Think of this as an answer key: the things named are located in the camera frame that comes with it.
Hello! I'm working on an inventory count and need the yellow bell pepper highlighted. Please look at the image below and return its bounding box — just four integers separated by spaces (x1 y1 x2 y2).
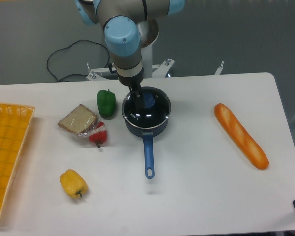
60 169 88 199

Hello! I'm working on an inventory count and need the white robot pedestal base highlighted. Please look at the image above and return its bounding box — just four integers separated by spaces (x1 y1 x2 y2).
85 13 225 81

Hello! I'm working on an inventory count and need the wrapped bread slice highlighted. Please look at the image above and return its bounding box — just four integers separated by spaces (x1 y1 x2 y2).
58 104 100 136

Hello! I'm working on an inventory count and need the glass lid with blue knob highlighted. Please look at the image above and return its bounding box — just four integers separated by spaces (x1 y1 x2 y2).
122 86 171 129

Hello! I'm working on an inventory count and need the orange baguette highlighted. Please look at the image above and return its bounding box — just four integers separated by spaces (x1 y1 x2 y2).
214 103 269 170

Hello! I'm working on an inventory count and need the blue saucepan with handle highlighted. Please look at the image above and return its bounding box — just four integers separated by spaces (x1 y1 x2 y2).
125 117 169 179

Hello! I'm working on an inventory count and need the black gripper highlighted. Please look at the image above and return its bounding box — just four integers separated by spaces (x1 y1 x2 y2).
117 71 145 109

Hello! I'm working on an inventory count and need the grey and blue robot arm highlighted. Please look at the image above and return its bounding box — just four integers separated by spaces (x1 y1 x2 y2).
75 0 185 109

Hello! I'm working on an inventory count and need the black cable on floor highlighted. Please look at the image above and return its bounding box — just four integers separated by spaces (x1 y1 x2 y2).
46 39 111 83

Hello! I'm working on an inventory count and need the green bell pepper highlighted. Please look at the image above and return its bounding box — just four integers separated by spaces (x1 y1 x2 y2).
96 89 116 118

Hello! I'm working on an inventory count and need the yellow woven basket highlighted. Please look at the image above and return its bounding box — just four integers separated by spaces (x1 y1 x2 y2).
0 102 35 218

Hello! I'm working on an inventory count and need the red bell pepper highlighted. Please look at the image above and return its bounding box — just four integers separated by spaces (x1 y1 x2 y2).
88 121 107 148

